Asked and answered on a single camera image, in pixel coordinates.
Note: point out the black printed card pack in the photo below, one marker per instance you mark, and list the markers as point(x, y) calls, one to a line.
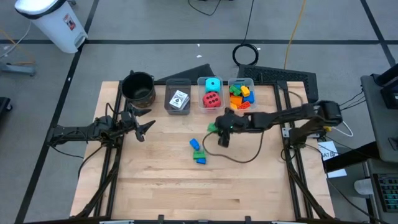
point(178, 99)

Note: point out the pale grey rounded object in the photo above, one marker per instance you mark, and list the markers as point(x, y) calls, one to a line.
point(363, 186)

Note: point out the black aluminium frame rails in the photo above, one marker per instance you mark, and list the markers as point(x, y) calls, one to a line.
point(112, 186)
point(292, 186)

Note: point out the black perforated panel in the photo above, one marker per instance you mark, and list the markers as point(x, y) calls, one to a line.
point(280, 74)

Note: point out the blue bordered card pack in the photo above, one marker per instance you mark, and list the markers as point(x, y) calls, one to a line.
point(187, 105)

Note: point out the printed white paper sheet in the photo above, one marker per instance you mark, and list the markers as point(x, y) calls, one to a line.
point(328, 151)

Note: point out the red toy brick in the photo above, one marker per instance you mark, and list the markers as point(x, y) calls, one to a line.
point(244, 105)

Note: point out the long yellow toy brick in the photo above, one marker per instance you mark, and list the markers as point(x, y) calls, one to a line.
point(233, 106)

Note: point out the clear plastic bin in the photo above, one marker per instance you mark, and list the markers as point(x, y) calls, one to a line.
point(200, 109)
point(254, 83)

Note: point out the grey chair base leg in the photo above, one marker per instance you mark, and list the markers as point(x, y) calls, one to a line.
point(18, 70)

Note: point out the small blue toy brick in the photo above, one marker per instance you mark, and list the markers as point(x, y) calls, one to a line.
point(201, 161)

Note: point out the black device on desk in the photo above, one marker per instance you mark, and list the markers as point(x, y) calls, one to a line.
point(390, 93)

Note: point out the black table clamp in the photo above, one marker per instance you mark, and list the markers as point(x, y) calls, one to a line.
point(160, 219)
point(247, 220)

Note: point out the black triangular panel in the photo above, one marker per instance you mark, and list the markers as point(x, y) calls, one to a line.
point(196, 74)

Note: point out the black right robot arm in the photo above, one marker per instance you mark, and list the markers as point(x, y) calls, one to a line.
point(280, 118)

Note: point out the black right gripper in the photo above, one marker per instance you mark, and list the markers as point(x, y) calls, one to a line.
point(231, 122)

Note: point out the red foam die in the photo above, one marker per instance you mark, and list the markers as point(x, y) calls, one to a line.
point(212, 99)

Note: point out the small green toy block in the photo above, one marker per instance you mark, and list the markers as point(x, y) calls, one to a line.
point(211, 127)

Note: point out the grey translucent plastic bin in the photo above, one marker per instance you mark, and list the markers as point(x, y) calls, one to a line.
point(177, 84)

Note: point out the black metal pot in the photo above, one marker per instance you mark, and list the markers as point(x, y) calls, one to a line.
point(138, 88)

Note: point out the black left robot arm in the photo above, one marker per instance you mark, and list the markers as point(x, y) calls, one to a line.
point(74, 132)

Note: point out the grey desk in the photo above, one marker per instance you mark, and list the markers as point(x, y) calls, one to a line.
point(373, 124)

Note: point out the cyan foam die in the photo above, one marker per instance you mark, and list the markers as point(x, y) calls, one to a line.
point(213, 85)

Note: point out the rounded blue toy block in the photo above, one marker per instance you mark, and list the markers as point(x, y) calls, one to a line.
point(194, 144)

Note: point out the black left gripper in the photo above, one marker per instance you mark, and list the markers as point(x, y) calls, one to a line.
point(127, 122)

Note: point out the small yellow toy block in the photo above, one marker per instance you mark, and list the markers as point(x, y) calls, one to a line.
point(245, 91)

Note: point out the backlit computer keyboard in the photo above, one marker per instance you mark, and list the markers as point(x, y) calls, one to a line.
point(388, 193)

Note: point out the large blue toy block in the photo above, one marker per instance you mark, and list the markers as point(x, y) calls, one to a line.
point(250, 98)

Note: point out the green toy brick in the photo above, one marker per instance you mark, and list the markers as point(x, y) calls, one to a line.
point(234, 90)
point(199, 154)

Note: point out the orange toy brick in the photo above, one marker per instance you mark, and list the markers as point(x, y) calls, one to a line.
point(236, 100)

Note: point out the black floor object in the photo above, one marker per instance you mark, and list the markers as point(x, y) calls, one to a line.
point(3, 107)

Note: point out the white trash bin black lid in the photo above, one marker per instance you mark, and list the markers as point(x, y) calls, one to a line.
point(53, 28)

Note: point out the blank white paper sheet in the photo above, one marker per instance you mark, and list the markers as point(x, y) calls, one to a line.
point(337, 173)

